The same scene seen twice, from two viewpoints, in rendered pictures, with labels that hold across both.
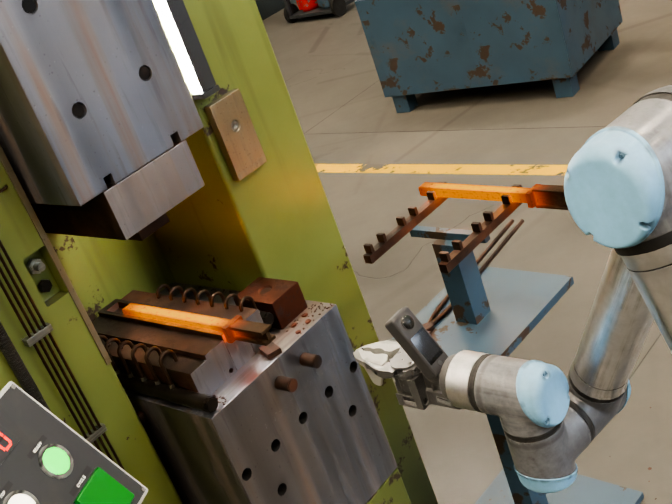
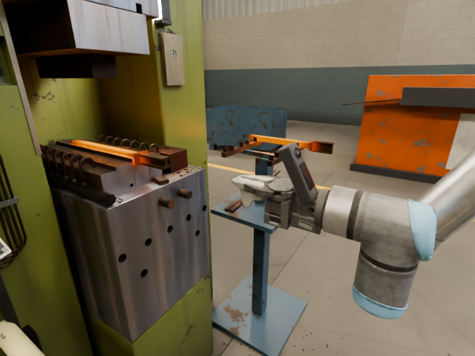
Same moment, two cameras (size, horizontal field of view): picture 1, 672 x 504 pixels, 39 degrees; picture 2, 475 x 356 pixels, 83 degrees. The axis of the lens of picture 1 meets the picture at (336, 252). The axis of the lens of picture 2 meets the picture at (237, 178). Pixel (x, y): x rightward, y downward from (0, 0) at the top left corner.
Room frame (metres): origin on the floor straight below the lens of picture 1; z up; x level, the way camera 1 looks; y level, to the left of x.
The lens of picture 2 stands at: (0.85, 0.18, 1.21)
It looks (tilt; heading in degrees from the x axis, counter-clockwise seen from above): 20 degrees down; 344
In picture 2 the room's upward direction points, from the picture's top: straight up
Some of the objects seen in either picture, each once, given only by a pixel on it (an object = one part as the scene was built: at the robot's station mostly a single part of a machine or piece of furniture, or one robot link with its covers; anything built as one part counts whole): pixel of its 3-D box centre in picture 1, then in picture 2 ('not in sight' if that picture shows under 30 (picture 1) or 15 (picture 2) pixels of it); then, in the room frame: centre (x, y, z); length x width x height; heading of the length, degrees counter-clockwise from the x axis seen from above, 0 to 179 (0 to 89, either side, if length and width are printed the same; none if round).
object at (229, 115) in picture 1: (236, 134); (172, 60); (1.92, 0.11, 1.27); 0.09 x 0.02 x 0.17; 132
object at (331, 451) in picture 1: (224, 420); (118, 224); (1.82, 0.36, 0.69); 0.56 x 0.38 x 0.45; 42
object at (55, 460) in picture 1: (56, 461); not in sight; (1.24, 0.51, 1.09); 0.05 x 0.03 x 0.04; 132
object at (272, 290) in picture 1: (270, 302); (166, 158); (1.78, 0.17, 0.95); 0.12 x 0.09 x 0.07; 42
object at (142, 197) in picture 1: (90, 186); (67, 37); (1.77, 0.40, 1.32); 0.42 x 0.20 x 0.10; 42
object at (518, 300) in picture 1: (474, 319); (263, 203); (1.89, -0.25, 0.67); 0.40 x 0.30 x 0.02; 130
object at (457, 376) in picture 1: (472, 379); (338, 210); (1.22, -0.13, 0.98); 0.10 x 0.05 x 0.09; 132
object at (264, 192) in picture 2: (388, 365); (264, 189); (1.31, -0.02, 1.00); 0.09 x 0.05 x 0.02; 42
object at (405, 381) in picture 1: (429, 376); (295, 203); (1.28, -0.07, 0.97); 0.12 x 0.08 x 0.09; 42
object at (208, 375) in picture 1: (163, 338); (92, 161); (1.77, 0.40, 0.96); 0.42 x 0.20 x 0.09; 42
